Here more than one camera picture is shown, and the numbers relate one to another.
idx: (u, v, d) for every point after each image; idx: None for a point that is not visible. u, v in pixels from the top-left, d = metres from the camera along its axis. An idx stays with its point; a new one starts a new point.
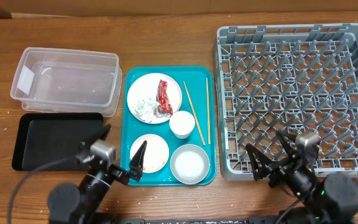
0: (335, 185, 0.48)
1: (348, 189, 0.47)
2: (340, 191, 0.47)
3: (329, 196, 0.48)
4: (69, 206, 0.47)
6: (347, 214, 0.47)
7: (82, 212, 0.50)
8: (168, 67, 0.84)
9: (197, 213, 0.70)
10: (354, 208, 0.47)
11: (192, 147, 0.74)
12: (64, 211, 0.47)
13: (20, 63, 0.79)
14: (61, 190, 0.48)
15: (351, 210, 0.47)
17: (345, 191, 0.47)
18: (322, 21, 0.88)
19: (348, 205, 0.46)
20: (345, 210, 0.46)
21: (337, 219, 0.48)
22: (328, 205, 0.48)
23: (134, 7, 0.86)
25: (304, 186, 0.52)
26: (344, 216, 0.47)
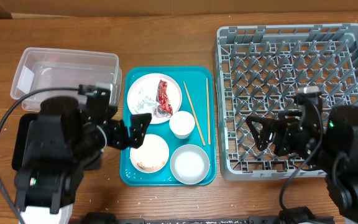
0: (345, 111, 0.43)
1: None
2: (350, 116, 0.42)
3: (339, 123, 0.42)
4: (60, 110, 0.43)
6: None
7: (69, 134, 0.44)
8: (168, 68, 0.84)
9: (197, 214, 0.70)
10: None
11: (191, 147, 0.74)
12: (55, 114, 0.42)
13: (20, 64, 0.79)
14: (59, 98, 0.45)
15: None
17: (355, 116, 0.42)
18: (322, 21, 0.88)
19: None
20: None
21: (355, 153, 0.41)
22: (343, 135, 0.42)
23: (134, 7, 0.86)
25: (310, 142, 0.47)
26: None
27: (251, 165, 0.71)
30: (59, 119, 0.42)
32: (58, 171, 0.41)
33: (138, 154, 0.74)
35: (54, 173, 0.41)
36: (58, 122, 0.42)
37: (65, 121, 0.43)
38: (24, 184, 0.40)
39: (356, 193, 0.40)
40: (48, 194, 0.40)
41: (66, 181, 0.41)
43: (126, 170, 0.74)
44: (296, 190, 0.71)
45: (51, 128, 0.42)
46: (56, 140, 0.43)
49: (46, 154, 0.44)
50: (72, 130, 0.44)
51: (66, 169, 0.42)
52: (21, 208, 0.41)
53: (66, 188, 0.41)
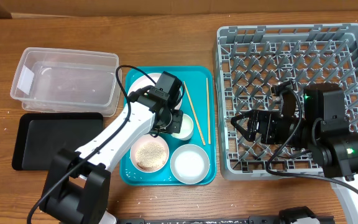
0: (317, 86, 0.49)
1: (328, 86, 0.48)
2: (322, 88, 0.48)
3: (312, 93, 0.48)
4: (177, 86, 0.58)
6: (334, 104, 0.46)
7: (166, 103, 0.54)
8: (168, 68, 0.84)
9: (197, 213, 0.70)
10: (339, 96, 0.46)
11: (191, 147, 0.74)
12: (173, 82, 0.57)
13: (20, 63, 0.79)
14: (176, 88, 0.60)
15: (337, 98, 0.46)
17: (326, 87, 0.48)
18: (322, 21, 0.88)
19: (334, 92, 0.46)
20: (330, 98, 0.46)
21: (330, 116, 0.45)
22: (317, 104, 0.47)
23: (134, 7, 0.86)
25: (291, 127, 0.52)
26: (334, 108, 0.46)
27: (251, 165, 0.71)
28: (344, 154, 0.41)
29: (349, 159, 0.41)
30: (176, 79, 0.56)
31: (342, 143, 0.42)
32: (159, 102, 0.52)
33: (138, 155, 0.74)
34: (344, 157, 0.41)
35: (156, 100, 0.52)
36: (174, 81, 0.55)
37: (176, 83, 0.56)
38: (139, 93, 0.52)
39: (335, 150, 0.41)
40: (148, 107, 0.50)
41: (161, 110, 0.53)
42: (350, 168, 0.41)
43: (126, 170, 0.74)
44: (296, 190, 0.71)
45: (168, 82, 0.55)
46: (164, 89, 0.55)
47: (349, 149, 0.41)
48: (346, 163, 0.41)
49: (153, 93, 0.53)
50: (173, 93, 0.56)
51: (163, 103, 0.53)
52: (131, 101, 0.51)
53: (158, 115, 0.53)
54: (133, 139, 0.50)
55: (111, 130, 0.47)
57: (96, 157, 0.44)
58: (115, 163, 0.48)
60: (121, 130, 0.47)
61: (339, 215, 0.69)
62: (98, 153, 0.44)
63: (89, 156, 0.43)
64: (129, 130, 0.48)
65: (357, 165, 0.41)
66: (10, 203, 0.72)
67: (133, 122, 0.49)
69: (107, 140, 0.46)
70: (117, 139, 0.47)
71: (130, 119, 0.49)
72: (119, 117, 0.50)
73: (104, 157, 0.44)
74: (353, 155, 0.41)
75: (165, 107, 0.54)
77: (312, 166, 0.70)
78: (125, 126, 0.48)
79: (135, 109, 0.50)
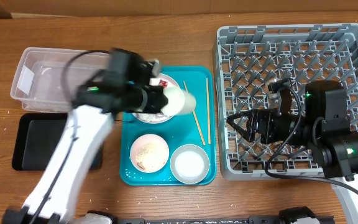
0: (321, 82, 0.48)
1: (328, 83, 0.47)
2: (324, 84, 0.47)
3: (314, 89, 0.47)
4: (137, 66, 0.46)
6: (335, 102, 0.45)
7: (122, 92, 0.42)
8: (168, 67, 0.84)
9: (197, 213, 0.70)
10: (342, 94, 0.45)
11: (191, 147, 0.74)
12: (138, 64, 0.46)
13: (20, 63, 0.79)
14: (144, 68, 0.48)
15: (340, 98, 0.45)
17: (327, 84, 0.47)
18: (322, 21, 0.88)
19: (337, 91, 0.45)
20: (332, 98, 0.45)
21: (332, 116, 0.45)
22: (317, 101, 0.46)
23: (134, 7, 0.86)
25: (291, 125, 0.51)
26: (335, 106, 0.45)
27: (251, 165, 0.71)
28: (344, 154, 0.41)
29: (349, 159, 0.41)
30: (129, 54, 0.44)
31: (342, 143, 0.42)
32: (112, 94, 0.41)
33: (138, 155, 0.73)
34: (344, 157, 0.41)
35: (107, 92, 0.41)
36: (125, 57, 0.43)
37: (132, 59, 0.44)
38: (83, 91, 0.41)
39: (335, 151, 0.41)
40: (100, 104, 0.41)
41: (117, 101, 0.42)
42: (350, 168, 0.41)
43: (126, 170, 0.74)
44: (297, 190, 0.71)
45: (117, 60, 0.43)
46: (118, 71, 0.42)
47: (349, 149, 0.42)
48: (346, 163, 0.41)
49: (104, 84, 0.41)
50: (132, 70, 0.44)
51: (119, 90, 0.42)
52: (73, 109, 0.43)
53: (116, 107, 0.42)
54: (91, 157, 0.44)
55: (59, 162, 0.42)
57: (47, 205, 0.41)
58: (79, 190, 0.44)
60: (70, 157, 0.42)
61: (339, 215, 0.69)
62: (50, 198, 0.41)
63: (40, 208, 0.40)
64: (79, 153, 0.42)
65: (357, 165, 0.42)
66: (10, 203, 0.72)
67: (82, 138, 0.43)
69: (56, 179, 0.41)
70: (68, 169, 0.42)
71: (76, 137, 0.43)
72: (64, 136, 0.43)
73: (57, 201, 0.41)
74: (353, 156, 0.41)
75: (123, 95, 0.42)
77: (312, 166, 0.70)
78: (72, 148, 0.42)
79: (81, 120, 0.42)
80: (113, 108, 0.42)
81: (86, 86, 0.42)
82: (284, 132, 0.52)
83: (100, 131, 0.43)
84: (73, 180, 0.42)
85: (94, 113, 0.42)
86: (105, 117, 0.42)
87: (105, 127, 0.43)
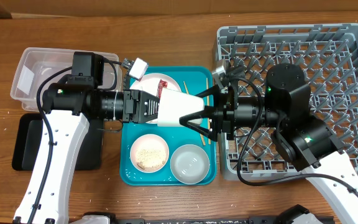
0: (278, 75, 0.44)
1: (293, 76, 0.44)
2: (284, 79, 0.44)
3: (278, 88, 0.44)
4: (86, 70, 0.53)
6: (299, 99, 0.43)
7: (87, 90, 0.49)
8: (168, 68, 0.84)
9: (197, 213, 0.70)
10: (305, 91, 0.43)
11: (191, 147, 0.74)
12: (81, 70, 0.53)
13: (20, 63, 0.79)
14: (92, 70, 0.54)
15: (306, 94, 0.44)
17: (291, 78, 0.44)
18: (322, 21, 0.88)
19: (299, 89, 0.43)
20: (296, 96, 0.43)
21: (294, 111, 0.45)
22: (282, 99, 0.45)
23: (133, 7, 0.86)
25: (252, 109, 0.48)
26: (300, 104, 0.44)
27: (251, 165, 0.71)
28: (305, 145, 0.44)
29: (309, 147, 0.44)
30: (92, 56, 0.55)
31: (301, 137, 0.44)
32: (78, 94, 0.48)
33: (138, 154, 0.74)
34: (305, 147, 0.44)
35: (75, 93, 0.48)
36: (89, 58, 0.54)
37: (94, 61, 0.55)
38: (52, 94, 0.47)
39: (296, 146, 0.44)
40: (71, 104, 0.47)
41: (87, 99, 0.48)
42: (313, 156, 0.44)
43: (126, 170, 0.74)
44: (296, 190, 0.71)
45: (86, 65, 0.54)
46: (84, 73, 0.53)
47: (307, 138, 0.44)
48: (309, 152, 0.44)
49: (69, 87, 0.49)
50: (97, 73, 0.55)
51: (86, 90, 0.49)
52: (47, 111, 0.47)
53: (87, 104, 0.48)
54: (71, 162, 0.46)
55: (41, 168, 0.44)
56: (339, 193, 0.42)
57: (39, 213, 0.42)
58: (67, 193, 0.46)
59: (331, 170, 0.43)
60: (53, 161, 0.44)
61: None
62: (39, 207, 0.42)
63: (31, 217, 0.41)
64: (61, 155, 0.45)
65: (319, 150, 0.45)
66: (10, 203, 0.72)
67: (61, 142, 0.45)
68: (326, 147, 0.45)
69: (42, 186, 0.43)
70: (53, 173, 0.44)
71: (55, 141, 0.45)
72: (42, 144, 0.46)
73: (46, 208, 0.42)
74: (312, 143, 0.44)
75: (91, 94, 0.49)
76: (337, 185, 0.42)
77: None
78: (52, 152, 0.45)
79: (56, 124, 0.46)
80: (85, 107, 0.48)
81: (55, 88, 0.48)
82: (248, 119, 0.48)
83: (78, 129, 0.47)
84: (58, 182, 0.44)
85: (68, 114, 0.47)
86: (79, 117, 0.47)
87: (82, 125, 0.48)
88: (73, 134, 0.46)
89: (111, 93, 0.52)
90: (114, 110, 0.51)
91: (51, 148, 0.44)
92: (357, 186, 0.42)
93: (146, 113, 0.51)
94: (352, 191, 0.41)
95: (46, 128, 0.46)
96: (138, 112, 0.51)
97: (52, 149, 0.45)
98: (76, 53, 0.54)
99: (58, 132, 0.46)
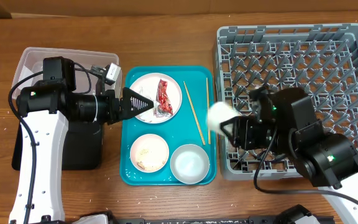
0: (286, 93, 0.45)
1: (295, 91, 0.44)
2: (289, 95, 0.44)
3: (280, 102, 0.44)
4: (57, 74, 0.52)
6: (304, 111, 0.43)
7: (62, 90, 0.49)
8: (168, 67, 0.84)
9: (197, 213, 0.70)
10: (308, 102, 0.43)
11: (191, 146, 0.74)
12: (51, 76, 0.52)
13: (20, 63, 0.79)
14: (63, 73, 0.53)
15: (307, 107, 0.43)
17: (293, 93, 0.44)
18: (322, 21, 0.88)
19: (302, 100, 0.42)
20: (299, 109, 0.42)
21: (302, 125, 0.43)
22: (286, 114, 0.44)
23: (133, 7, 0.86)
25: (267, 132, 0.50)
26: (306, 117, 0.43)
27: (251, 165, 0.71)
28: (324, 160, 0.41)
29: (332, 167, 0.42)
30: (62, 59, 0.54)
31: (321, 154, 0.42)
32: (51, 92, 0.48)
33: (138, 154, 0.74)
34: (327, 167, 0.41)
35: (48, 93, 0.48)
36: (59, 62, 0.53)
37: (64, 63, 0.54)
38: (26, 98, 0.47)
39: (317, 162, 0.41)
40: (46, 104, 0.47)
41: (61, 97, 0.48)
42: (335, 176, 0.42)
43: (126, 170, 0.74)
44: (297, 190, 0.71)
45: (55, 68, 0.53)
46: (56, 77, 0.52)
47: (330, 157, 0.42)
48: (330, 172, 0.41)
49: (40, 88, 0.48)
50: (69, 77, 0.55)
51: (59, 88, 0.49)
52: (23, 115, 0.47)
53: (63, 103, 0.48)
54: (58, 160, 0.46)
55: (28, 170, 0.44)
56: (357, 216, 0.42)
57: (33, 212, 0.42)
58: (59, 190, 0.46)
59: (353, 191, 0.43)
60: (38, 160, 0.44)
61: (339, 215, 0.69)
62: (33, 207, 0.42)
63: (25, 217, 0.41)
64: (45, 154, 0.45)
65: (340, 170, 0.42)
66: (10, 203, 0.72)
67: (43, 142, 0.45)
68: (348, 167, 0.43)
69: (32, 186, 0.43)
70: (40, 173, 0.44)
71: (36, 142, 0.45)
72: (25, 147, 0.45)
73: (40, 206, 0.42)
74: (334, 162, 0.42)
75: (64, 92, 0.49)
76: (357, 208, 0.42)
77: None
78: (36, 153, 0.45)
79: (36, 124, 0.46)
80: (60, 104, 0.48)
81: (28, 92, 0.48)
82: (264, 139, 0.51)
83: (57, 126, 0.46)
84: (48, 180, 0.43)
85: (44, 114, 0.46)
86: (56, 115, 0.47)
87: (61, 122, 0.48)
88: (53, 131, 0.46)
89: (91, 96, 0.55)
90: (96, 112, 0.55)
91: (33, 149, 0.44)
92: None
93: (133, 108, 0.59)
94: None
95: (25, 131, 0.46)
96: (124, 110, 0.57)
97: (35, 149, 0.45)
98: (45, 60, 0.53)
99: (38, 132, 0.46)
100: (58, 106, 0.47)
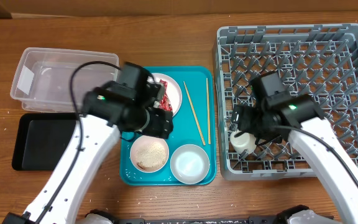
0: None
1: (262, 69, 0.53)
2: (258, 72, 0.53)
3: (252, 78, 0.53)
4: (131, 81, 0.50)
6: (270, 78, 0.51)
7: (127, 104, 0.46)
8: (168, 68, 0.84)
9: (197, 213, 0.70)
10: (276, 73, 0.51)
11: (191, 146, 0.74)
12: (126, 81, 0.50)
13: (20, 63, 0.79)
14: (137, 81, 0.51)
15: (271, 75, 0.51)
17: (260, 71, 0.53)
18: (321, 21, 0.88)
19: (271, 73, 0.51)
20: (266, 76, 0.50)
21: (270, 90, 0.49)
22: (257, 85, 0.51)
23: (133, 7, 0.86)
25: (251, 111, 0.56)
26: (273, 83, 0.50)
27: (251, 165, 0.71)
28: (288, 112, 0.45)
29: (295, 115, 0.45)
30: (141, 70, 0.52)
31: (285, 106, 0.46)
32: (122, 103, 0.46)
33: (138, 155, 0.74)
34: (291, 116, 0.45)
35: (117, 102, 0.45)
36: (138, 71, 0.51)
37: (142, 74, 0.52)
38: (93, 98, 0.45)
39: (283, 114, 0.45)
40: (108, 112, 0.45)
41: (125, 111, 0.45)
42: (298, 122, 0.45)
43: (126, 170, 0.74)
44: (296, 190, 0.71)
45: (132, 75, 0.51)
46: (128, 84, 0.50)
47: (292, 106, 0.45)
48: (293, 119, 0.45)
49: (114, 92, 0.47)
50: (140, 87, 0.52)
51: (126, 102, 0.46)
52: (84, 114, 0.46)
53: (123, 117, 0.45)
54: (91, 171, 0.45)
55: (63, 170, 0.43)
56: (317, 152, 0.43)
57: (48, 214, 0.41)
58: (79, 201, 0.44)
59: (312, 130, 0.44)
60: (76, 166, 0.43)
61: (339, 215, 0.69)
62: (50, 210, 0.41)
63: (40, 217, 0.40)
64: (84, 163, 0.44)
65: (304, 119, 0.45)
66: (10, 203, 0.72)
67: (88, 150, 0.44)
68: (310, 115, 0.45)
69: (58, 190, 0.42)
70: (71, 179, 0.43)
71: (82, 147, 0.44)
72: (70, 148, 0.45)
73: (58, 213, 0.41)
74: (296, 111, 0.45)
75: (129, 107, 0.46)
76: (317, 144, 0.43)
77: None
78: (77, 158, 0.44)
79: (88, 129, 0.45)
80: (120, 119, 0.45)
81: (97, 93, 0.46)
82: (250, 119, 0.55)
83: (108, 140, 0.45)
84: (75, 189, 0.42)
85: (102, 122, 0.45)
86: (111, 128, 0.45)
87: (112, 137, 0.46)
88: (102, 144, 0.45)
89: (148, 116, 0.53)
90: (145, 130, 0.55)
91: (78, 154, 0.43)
92: (335, 146, 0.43)
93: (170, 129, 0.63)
94: (330, 150, 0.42)
95: (78, 132, 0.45)
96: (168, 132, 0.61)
97: (78, 154, 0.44)
98: (127, 63, 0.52)
99: (87, 138, 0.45)
100: (117, 120, 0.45)
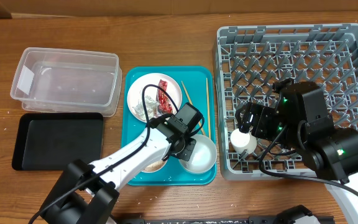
0: (299, 86, 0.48)
1: (306, 84, 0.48)
2: (299, 88, 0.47)
3: (290, 94, 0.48)
4: (187, 119, 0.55)
6: (314, 102, 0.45)
7: (179, 137, 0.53)
8: (168, 68, 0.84)
9: (197, 213, 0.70)
10: (319, 95, 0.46)
11: (200, 137, 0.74)
12: (183, 117, 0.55)
13: (20, 63, 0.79)
14: (190, 121, 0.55)
15: (319, 98, 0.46)
17: (304, 87, 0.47)
18: (322, 21, 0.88)
19: (311, 92, 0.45)
20: (311, 99, 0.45)
21: (312, 116, 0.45)
22: (297, 106, 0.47)
23: (133, 7, 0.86)
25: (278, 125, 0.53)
26: (316, 106, 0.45)
27: (251, 165, 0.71)
28: (335, 151, 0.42)
29: (341, 161, 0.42)
30: (198, 112, 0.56)
31: (330, 145, 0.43)
32: (177, 134, 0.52)
33: None
34: (336, 160, 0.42)
35: (174, 132, 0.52)
36: (196, 114, 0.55)
37: (197, 117, 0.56)
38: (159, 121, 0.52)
39: (325, 153, 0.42)
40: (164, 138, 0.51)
41: (176, 142, 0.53)
42: (343, 171, 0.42)
43: None
44: (296, 190, 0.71)
45: (189, 114, 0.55)
46: (184, 120, 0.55)
47: (340, 150, 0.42)
48: (339, 165, 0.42)
49: (172, 122, 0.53)
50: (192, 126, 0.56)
51: (181, 135, 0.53)
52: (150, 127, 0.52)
53: (173, 146, 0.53)
54: (143, 166, 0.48)
55: (125, 151, 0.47)
56: None
57: (108, 175, 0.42)
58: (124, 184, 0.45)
59: None
60: (138, 154, 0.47)
61: (339, 215, 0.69)
62: (110, 170, 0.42)
63: (102, 171, 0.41)
64: (144, 155, 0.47)
65: (348, 165, 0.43)
66: (10, 203, 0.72)
67: (149, 148, 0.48)
68: (357, 162, 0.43)
69: (122, 160, 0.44)
70: (131, 160, 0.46)
71: (146, 144, 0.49)
72: (135, 142, 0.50)
73: (115, 176, 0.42)
74: (344, 157, 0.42)
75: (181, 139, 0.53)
76: None
77: None
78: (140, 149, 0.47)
79: (153, 135, 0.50)
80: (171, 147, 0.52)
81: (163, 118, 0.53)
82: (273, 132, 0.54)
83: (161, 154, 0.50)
84: (133, 167, 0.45)
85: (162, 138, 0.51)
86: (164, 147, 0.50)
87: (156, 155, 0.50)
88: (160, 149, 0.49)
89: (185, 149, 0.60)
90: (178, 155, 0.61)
91: (142, 145, 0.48)
92: None
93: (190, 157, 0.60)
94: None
95: (144, 133, 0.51)
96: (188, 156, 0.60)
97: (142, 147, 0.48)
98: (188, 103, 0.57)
99: (150, 141, 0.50)
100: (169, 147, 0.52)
